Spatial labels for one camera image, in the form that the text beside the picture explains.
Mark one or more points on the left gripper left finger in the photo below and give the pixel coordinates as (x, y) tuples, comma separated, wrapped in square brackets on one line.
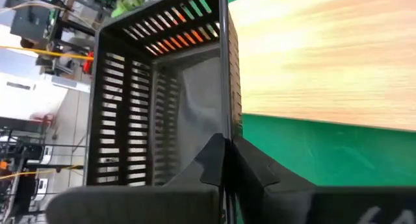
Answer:
[(146, 204)]

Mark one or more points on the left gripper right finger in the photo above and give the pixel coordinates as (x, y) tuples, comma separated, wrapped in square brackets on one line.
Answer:
[(292, 204)]

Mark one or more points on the black slotted plastic basket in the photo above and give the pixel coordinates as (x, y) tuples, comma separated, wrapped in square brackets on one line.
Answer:
[(201, 104)]

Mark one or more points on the white cabinet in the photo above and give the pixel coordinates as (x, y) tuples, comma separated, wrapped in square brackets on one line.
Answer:
[(26, 100)]

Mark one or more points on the succulent in patterned white pot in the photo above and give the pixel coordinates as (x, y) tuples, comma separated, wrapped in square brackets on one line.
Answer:
[(126, 4)]

